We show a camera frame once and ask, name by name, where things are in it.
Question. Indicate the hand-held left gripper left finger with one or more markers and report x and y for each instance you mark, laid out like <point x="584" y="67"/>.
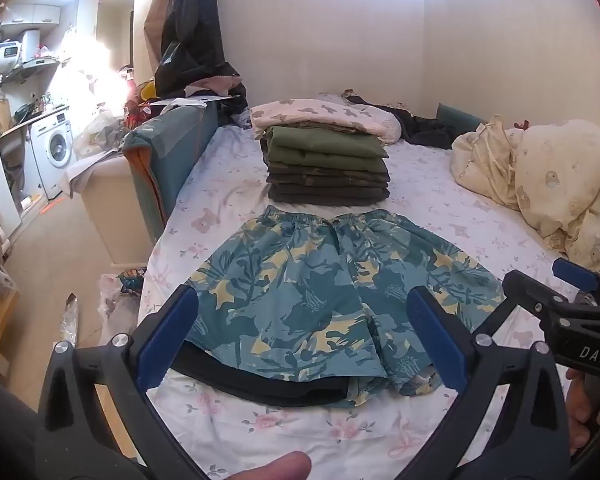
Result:
<point x="167" y="340"/>

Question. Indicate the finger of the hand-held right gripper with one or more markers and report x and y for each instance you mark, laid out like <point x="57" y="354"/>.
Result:
<point x="570" y="271"/>
<point x="535" y="295"/>

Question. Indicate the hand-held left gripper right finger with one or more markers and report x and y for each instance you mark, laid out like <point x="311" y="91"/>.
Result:
<point x="440" y="335"/>

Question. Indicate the blue floral shorts pants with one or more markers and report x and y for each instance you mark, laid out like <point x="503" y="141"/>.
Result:
<point x="305" y="300"/>

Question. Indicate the stack of green pants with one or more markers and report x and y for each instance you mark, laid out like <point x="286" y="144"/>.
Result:
<point x="325" y="175"/>

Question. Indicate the person's right hand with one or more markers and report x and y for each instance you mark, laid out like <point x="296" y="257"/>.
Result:
<point x="576" y="410"/>

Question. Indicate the person's left hand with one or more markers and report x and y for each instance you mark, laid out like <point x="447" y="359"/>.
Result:
<point x="280" y="467"/>

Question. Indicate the clear plastic bags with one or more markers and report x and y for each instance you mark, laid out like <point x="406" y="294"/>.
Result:
<point x="117" y="305"/>

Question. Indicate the cream bear print duvet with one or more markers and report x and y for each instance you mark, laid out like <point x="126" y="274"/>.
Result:
<point x="555" y="175"/>

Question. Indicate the black cloth band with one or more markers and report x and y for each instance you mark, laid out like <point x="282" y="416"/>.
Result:
<point x="260" y="385"/>

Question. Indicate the floral white bed sheet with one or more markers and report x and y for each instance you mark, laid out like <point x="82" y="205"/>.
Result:
<point x="430" y="200"/>

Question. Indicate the beige low cabinet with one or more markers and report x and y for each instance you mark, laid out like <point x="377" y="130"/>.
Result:
<point x="110" y="210"/>

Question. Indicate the teal cushion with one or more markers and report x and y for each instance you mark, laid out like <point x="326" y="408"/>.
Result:
<point x="460" y="117"/>

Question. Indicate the teal upholstered bed end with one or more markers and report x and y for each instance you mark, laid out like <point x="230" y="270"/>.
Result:
<point x="175" y="150"/>

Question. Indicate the dark crumpled clothes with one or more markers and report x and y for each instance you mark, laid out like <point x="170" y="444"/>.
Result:
<point x="425" y="130"/>

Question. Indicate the white washing machine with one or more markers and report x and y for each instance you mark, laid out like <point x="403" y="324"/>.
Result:
<point x="55" y="145"/>

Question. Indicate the bear print pillow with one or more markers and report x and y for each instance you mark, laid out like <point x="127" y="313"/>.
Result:
<point x="325" y="112"/>

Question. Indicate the black hanging garment cover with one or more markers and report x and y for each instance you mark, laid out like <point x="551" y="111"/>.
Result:
<point x="195" y="20"/>

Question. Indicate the brown hanging cover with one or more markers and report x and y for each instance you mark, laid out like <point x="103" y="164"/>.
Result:
<point x="157" y="15"/>

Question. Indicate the white upright appliance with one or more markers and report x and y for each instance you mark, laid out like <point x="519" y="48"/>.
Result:
<point x="30" y="45"/>

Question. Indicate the white water heater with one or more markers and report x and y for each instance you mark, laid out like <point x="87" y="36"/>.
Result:
<point x="0" y="57"/>

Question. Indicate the white wall cabinets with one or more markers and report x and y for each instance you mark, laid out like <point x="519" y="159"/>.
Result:
<point x="50" y="10"/>

